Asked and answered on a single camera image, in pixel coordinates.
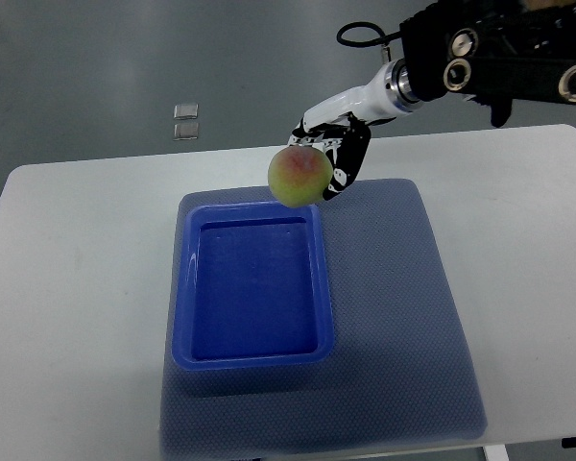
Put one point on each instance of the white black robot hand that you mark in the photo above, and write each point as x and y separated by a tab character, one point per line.
384	98

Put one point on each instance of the green red peach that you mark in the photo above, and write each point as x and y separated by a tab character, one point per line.
299	175

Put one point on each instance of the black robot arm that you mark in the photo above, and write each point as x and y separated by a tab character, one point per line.
493	52

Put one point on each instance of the upper metal floor plate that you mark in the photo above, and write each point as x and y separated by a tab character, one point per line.
184	111

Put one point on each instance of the blue plastic tray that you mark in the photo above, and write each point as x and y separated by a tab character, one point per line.
252	289

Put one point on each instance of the blue grey textured mat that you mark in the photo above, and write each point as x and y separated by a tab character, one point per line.
399	373

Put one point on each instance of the white table leg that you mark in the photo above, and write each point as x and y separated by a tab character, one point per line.
496	453

